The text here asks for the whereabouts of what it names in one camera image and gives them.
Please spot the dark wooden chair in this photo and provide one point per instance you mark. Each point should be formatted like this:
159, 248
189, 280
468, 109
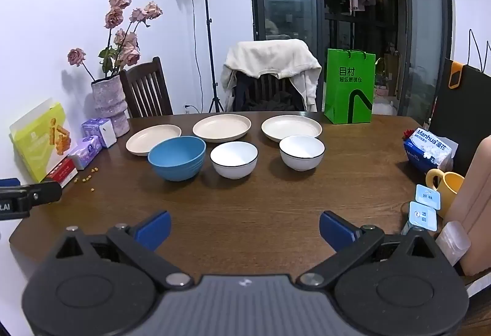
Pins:
147, 90
268, 85

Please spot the clear cotton swab box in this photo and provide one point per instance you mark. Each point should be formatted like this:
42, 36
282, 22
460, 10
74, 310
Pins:
452, 242

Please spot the cream round plate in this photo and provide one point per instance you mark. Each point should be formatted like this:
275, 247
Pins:
291, 127
222, 127
147, 138

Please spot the light blue yogurt cup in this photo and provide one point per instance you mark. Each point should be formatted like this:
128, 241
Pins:
427, 197
422, 217

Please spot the yellow mug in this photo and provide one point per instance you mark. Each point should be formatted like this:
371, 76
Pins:
450, 190

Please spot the green paper bag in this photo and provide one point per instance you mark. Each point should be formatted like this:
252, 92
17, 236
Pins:
347, 90

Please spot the dried pink roses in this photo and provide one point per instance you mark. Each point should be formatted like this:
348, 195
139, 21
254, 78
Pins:
122, 43

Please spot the black paper bag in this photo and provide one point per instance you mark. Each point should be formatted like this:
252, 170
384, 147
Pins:
464, 106

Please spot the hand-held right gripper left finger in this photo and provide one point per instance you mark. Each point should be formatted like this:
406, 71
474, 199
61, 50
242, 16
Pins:
155, 229

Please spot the small red flower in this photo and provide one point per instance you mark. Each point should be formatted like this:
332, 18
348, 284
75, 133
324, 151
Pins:
406, 135

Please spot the sliding glass door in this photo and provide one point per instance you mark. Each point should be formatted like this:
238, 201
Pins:
287, 6

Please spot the black light stand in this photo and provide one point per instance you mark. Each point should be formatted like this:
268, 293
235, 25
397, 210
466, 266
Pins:
209, 44

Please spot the yellow-green snack box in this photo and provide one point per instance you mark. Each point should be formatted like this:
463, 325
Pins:
36, 146

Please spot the purple and white box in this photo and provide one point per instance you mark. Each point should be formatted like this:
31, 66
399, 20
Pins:
100, 131

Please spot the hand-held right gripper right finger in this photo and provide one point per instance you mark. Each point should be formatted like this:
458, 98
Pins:
334, 229

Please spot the red box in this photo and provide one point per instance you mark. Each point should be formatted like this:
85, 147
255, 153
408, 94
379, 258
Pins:
61, 172

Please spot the blue tissue pack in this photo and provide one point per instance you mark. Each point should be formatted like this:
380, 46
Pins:
429, 150

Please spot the cream jacket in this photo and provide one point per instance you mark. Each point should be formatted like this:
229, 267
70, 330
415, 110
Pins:
268, 56

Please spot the blue ribbed bowl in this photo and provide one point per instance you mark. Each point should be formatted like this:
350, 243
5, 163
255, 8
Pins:
176, 161

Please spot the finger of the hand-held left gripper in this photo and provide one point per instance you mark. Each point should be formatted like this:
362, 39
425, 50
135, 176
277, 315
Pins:
9, 182
42, 193

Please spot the pink suitcase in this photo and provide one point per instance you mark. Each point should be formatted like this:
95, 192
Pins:
475, 213

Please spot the scattered yellow kernels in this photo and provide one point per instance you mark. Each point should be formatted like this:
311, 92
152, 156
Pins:
89, 177

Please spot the white bowl with black rim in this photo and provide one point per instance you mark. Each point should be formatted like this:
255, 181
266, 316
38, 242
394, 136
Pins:
234, 163
302, 158

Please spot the purple tissue pack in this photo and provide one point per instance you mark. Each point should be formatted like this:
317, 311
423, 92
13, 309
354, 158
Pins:
86, 152

